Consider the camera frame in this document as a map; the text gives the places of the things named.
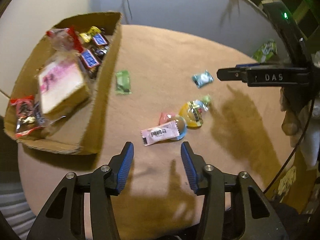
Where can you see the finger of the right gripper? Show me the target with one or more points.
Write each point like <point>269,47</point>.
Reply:
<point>232,74</point>
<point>247,65</point>

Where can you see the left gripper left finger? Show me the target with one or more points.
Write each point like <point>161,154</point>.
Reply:
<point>62,216</point>

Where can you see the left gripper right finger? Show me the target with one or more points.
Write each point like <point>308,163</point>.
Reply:
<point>234,206</point>

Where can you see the light blue candy packet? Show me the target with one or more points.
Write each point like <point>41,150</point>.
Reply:
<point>202,79</point>

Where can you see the yellow round jelly cup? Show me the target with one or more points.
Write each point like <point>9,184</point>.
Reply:
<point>193,111</point>

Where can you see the blue round jelly cup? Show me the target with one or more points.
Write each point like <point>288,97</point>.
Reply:
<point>181,125</point>

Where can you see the pink jelly cup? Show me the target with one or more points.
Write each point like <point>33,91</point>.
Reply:
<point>164,117</point>

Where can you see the pink white candy packet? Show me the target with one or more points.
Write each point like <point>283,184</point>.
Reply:
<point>159,133</point>

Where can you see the red dark snack packet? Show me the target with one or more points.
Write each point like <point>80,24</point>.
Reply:
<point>28,116</point>

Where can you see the green candy packet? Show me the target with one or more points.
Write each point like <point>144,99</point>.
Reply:
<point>123,84</point>

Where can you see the packaged bread slice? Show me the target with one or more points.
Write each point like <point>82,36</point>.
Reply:
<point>62,85</point>

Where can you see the Snickers bar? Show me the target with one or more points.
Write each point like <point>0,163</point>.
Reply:
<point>99,40</point>
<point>89,60</point>

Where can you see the yellow candy packet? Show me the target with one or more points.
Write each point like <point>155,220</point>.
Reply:
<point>87,36</point>

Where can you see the red top date snack bag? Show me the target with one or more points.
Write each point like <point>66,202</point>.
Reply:
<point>65,39</point>

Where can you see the green snack bag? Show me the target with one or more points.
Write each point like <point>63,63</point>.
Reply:
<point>266,51</point>

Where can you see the brown cardboard box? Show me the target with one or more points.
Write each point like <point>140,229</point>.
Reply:
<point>81,131</point>

